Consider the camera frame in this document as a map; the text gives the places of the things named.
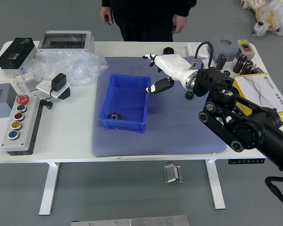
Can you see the distribution box with clear cover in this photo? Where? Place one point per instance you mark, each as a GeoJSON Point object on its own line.
{"type": "Point", "coordinates": [63, 40]}

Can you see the white power socket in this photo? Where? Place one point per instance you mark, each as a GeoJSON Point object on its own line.
{"type": "Point", "coordinates": [43, 86]}

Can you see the metal bracket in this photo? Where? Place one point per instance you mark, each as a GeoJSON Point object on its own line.
{"type": "Point", "coordinates": [171, 173]}

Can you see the plastic-wrapped plush toys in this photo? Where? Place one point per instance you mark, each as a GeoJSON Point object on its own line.
{"type": "Point", "coordinates": [273, 11]}

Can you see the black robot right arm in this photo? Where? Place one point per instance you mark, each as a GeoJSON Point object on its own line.
{"type": "Point", "coordinates": [250, 134]}

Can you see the grey-blue foam mat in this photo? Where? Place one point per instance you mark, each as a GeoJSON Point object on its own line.
{"type": "Point", "coordinates": [132, 143]}

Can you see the small black gear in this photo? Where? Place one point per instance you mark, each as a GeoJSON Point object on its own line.
{"type": "Point", "coordinates": [189, 95]}

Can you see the brown cylindrical capacitor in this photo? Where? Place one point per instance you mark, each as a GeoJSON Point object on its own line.
{"type": "Point", "coordinates": [246, 68]}
{"type": "Point", "coordinates": [221, 62]}
{"type": "Point", "coordinates": [239, 64]}

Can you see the white plush toy black cap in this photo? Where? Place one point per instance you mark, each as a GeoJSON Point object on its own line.
{"type": "Point", "coordinates": [260, 28]}

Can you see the white wall switch panel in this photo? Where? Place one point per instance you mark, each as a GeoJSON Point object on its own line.
{"type": "Point", "coordinates": [201, 50]}

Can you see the white table leg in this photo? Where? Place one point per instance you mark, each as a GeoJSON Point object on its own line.
{"type": "Point", "coordinates": [215, 186]}
{"type": "Point", "coordinates": [48, 188]}

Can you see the black-lidded white enclosure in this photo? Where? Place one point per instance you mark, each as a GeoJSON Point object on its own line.
{"type": "Point", "coordinates": [14, 55]}

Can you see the person's left hand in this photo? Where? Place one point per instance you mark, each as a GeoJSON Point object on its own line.
{"type": "Point", "coordinates": [178, 23]}

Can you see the black power adapter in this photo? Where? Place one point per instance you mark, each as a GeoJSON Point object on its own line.
{"type": "Point", "coordinates": [58, 81]}

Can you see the yellow white carton box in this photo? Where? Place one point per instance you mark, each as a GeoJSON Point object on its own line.
{"type": "Point", "coordinates": [261, 91]}

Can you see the grey block with round hole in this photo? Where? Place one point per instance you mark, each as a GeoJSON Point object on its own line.
{"type": "Point", "coordinates": [226, 50]}

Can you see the grey two-button switch box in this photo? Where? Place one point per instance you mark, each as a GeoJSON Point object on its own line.
{"type": "Point", "coordinates": [244, 48]}

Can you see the small white connector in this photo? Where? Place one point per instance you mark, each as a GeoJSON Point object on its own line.
{"type": "Point", "coordinates": [21, 80]}

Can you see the dark cylindrical capacitor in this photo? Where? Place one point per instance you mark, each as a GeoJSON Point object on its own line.
{"type": "Point", "coordinates": [226, 73]}

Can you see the grey enclosure with window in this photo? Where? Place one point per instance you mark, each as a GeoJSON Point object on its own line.
{"type": "Point", "coordinates": [2, 106]}

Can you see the clear plastic bag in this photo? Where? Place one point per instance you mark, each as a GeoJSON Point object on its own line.
{"type": "Point", "coordinates": [73, 63]}

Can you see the person's right hand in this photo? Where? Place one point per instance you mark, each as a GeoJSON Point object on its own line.
{"type": "Point", "coordinates": [106, 16]}

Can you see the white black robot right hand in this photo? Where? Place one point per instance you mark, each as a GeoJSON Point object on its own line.
{"type": "Point", "coordinates": [172, 64]}

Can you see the person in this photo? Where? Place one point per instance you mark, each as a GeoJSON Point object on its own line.
{"type": "Point", "coordinates": [148, 18]}

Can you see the grey push-button control station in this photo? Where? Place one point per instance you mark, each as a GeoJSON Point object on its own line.
{"type": "Point", "coordinates": [19, 141]}

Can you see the big black gear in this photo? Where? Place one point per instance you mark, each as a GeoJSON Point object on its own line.
{"type": "Point", "coordinates": [114, 115]}

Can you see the blue plastic box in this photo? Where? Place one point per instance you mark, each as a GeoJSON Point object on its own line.
{"type": "Point", "coordinates": [127, 99]}

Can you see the small black module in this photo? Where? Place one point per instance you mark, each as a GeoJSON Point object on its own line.
{"type": "Point", "coordinates": [258, 70]}

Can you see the black table control panel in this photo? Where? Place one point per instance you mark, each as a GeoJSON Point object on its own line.
{"type": "Point", "coordinates": [246, 161]}

